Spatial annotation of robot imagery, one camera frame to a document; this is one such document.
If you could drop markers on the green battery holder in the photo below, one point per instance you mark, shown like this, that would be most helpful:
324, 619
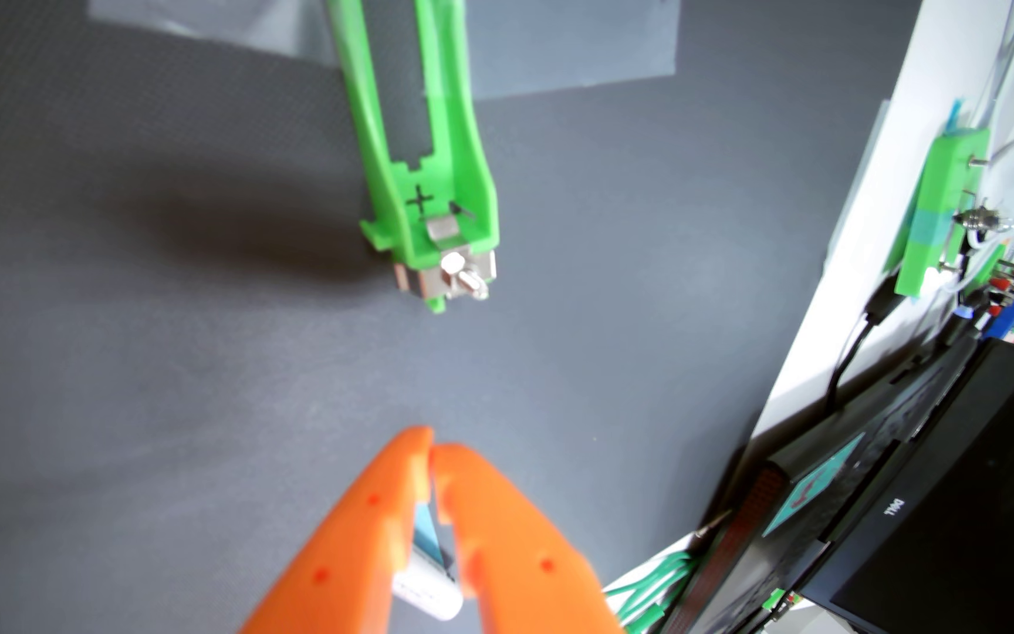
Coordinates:
454, 132

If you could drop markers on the metal toggle switch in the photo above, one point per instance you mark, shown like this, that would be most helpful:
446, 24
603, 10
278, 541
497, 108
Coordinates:
980, 217

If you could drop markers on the blue tape piece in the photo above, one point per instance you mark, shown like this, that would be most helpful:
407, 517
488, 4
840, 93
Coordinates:
426, 533

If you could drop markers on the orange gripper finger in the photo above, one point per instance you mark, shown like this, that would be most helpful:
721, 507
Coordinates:
516, 555
340, 546

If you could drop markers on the white cylindrical battery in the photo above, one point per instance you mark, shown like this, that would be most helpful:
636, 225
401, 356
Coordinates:
426, 597

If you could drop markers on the green printed box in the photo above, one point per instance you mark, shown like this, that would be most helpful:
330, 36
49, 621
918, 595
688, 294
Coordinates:
938, 211

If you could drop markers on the dark grey table mat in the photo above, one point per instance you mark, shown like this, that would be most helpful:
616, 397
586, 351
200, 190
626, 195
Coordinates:
120, 352

